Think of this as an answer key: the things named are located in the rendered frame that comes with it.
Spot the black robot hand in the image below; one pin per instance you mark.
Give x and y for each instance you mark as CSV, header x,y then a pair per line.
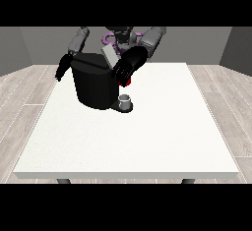
x,y
62,65
130,62

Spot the small grey cup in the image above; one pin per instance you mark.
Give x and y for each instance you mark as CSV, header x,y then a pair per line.
x,y
125,101

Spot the black coffee machine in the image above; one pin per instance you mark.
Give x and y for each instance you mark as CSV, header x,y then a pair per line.
x,y
93,82

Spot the grey robot trunk purple rings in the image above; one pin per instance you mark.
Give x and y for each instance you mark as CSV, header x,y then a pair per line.
x,y
111,37

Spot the pale grey machine lid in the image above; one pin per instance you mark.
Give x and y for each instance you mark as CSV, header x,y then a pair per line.
x,y
110,55

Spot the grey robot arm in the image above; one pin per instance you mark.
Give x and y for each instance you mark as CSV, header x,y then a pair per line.
x,y
78,40
151,40

